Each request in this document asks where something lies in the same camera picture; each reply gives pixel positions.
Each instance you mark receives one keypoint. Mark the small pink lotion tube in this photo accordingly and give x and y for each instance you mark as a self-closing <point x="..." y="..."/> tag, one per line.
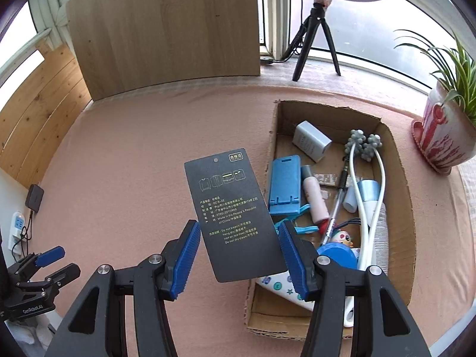
<point x="316" y="200"/>

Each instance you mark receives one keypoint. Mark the colourful toy figure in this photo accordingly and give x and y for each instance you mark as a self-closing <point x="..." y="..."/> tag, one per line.
<point x="342" y="238"/>

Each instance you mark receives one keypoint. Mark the cardboard box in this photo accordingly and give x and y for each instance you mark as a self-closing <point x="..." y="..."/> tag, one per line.
<point x="401" y="238"/>

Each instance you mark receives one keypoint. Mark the black card tag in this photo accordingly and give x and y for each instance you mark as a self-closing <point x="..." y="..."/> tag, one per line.
<point x="230" y="212"/>

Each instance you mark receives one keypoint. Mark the wooden board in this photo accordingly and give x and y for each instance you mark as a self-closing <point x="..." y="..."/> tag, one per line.
<point x="167" y="33"/>

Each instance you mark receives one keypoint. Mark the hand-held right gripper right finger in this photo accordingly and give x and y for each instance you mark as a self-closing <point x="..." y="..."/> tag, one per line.
<point x="294" y="264"/>

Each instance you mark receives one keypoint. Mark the person's left hand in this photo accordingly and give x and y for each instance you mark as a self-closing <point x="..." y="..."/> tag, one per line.
<point x="29" y="333"/>

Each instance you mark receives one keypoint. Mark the blue round lid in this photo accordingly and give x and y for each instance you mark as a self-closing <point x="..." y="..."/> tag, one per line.
<point x="338" y="254"/>

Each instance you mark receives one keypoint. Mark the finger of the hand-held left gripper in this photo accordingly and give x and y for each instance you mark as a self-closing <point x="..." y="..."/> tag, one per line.
<point x="50" y="254"/>
<point x="61" y="277"/>

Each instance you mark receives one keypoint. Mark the clear black gel pen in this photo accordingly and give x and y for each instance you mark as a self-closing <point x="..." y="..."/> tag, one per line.
<point x="336" y="204"/>

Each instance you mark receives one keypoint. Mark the white power strip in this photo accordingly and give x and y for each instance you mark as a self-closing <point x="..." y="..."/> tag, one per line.
<point x="18" y="228"/>

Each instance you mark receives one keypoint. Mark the black power adapter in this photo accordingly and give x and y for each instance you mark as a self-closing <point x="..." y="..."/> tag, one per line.
<point x="34" y="198"/>

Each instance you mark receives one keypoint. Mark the blue plastic clip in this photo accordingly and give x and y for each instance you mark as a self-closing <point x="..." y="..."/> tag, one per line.
<point x="303" y="228"/>

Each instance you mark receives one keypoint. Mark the potted spider plant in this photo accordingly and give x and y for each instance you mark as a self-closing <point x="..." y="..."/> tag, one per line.
<point x="442" y="130"/>

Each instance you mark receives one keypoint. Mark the white patterned tissue packet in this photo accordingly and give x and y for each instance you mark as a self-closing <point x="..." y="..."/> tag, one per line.
<point x="277" y="285"/>

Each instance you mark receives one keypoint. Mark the grey small box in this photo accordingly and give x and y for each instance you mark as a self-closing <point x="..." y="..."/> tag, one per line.
<point x="310" y="141"/>

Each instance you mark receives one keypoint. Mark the blue phone stand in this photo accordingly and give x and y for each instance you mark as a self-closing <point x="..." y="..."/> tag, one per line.
<point x="284" y="182"/>

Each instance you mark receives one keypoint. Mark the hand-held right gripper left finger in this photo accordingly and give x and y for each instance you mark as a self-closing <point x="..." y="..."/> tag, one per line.
<point x="186" y="256"/>

